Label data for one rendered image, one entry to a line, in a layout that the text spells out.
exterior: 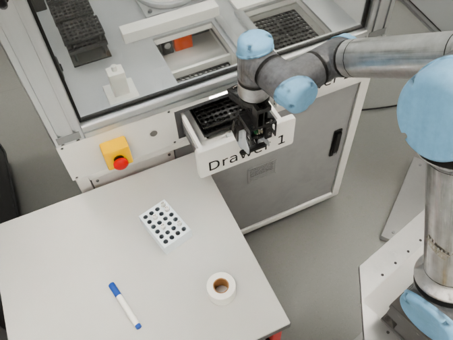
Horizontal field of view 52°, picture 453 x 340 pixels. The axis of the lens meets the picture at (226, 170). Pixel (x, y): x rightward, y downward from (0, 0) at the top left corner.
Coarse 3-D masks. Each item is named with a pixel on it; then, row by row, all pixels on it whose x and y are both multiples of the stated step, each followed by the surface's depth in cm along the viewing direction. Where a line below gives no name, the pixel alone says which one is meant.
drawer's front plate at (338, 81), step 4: (332, 80) 143; (336, 80) 144; (340, 80) 145; (344, 80) 146; (348, 80) 147; (332, 84) 145; (336, 84) 146; (320, 88) 144; (324, 88) 145; (328, 88) 145; (276, 104) 141
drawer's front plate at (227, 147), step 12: (276, 120) 124; (288, 120) 124; (276, 132) 126; (288, 132) 128; (216, 144) 119; (228, 144) 120; (276, 144) 130; (288, 144) 132; (204, 156) 120; (216, 156) 122; (228, 156) 124; (240, 156) 127; (252, 156) 129; (204, 168) 124; (216, 168) 126
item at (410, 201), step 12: (420, 168) 222; (408, 180) 218; (420, 180) 218; (408, 192) 214; (420, 192) 213; (396, 204) 211; (408, 204) 210; (420, 204) 209; (396, 216) 207; (408, 216) 206; (384, 228) 204; (396, 228) 203; (384, 240) 203
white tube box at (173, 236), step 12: (156, 204) 125; (168, 204) 124; (144, 216) 123; (168, 216) 122; (156, 228) 120; (168, 228) 120; (180, 228) 120; (156, 240) 120; (168, 240) 118; (180, 240) 119; (168, 252) 119
